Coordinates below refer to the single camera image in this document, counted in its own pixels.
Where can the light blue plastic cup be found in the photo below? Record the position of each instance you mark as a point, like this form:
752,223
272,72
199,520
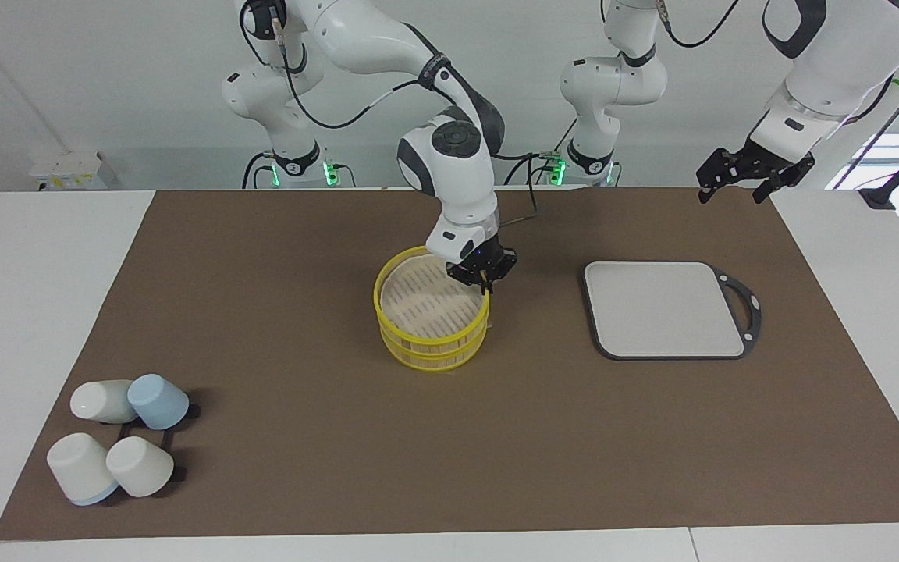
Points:
159,402

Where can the white plastic cup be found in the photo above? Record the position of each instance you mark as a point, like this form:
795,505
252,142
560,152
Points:
100,400
79,467
141,467

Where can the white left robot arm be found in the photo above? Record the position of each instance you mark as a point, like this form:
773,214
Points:
847,55

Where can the yellow rimmed steamer lid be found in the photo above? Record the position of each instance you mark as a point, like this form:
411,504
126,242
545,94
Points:
418,342

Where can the white cutting board grey rim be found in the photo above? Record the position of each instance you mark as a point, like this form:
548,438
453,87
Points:
664,308

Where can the yellow rimmed bamboo steamer basket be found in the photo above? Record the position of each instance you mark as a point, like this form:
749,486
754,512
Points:
434,362

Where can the brown table mat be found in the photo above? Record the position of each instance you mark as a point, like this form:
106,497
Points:
496,437

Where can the white perforated steamer liner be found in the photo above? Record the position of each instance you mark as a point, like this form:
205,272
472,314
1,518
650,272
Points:
426,304

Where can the white box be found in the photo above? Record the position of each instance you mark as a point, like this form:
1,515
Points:
75,172

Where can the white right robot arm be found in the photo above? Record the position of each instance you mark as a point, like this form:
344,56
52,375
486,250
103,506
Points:
457,179

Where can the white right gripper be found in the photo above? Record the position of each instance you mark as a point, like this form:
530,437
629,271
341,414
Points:
457,243

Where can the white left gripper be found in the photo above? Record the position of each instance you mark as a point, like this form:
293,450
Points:
785,134

